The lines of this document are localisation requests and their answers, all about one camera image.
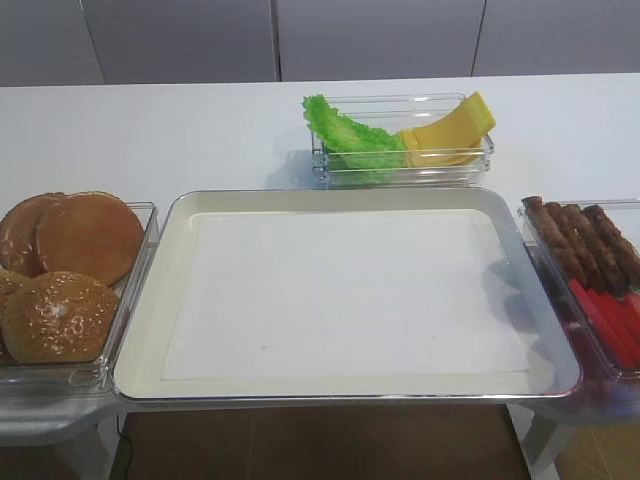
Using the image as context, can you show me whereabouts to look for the clear bun container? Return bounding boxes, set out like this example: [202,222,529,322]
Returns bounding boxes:
[1,202,160,397]

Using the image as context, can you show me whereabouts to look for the sesame top bun left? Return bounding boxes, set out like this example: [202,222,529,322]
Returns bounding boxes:
[0,269,30,365]

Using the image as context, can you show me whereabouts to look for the clear lettuce cheese container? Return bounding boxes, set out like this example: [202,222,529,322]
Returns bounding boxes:
[302,92,496,188]

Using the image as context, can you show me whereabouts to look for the sesame bun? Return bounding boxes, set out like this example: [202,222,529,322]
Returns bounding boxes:
[1,271,120,364]
[0,269,30,365]

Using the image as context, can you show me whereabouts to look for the brown patty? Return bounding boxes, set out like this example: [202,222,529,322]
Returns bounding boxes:
[582,205,639,289]
[562,204,628,297]
[545,202,607,292]
[522,196,587,284]

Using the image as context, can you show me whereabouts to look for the sesame top bun front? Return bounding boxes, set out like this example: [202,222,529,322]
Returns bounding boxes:
[1,271,120,364]

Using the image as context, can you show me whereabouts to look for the black cable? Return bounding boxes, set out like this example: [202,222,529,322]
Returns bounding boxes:
[115,414,135,480]

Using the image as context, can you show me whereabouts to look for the clear patty tomato container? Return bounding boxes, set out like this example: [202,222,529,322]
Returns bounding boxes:
[519,199,639,424]

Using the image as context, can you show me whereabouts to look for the white paper sheet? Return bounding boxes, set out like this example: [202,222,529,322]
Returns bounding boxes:
[163,209,527,379]

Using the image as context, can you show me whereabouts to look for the red tomato slice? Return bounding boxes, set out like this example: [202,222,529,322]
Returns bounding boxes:
[569,279,636,370]
[601,293,639,368]
[622,293,640,331]
[587,289,639,370]

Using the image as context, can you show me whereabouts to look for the silver metal tray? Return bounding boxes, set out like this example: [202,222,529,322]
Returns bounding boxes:
[112,187,581,408]

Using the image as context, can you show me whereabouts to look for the yellow cheese slices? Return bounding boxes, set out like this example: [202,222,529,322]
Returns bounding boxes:
[400,92,496,168]

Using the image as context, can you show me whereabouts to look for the green lettuce leaf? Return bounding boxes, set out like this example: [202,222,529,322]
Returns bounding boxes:
[302,94,406,170]

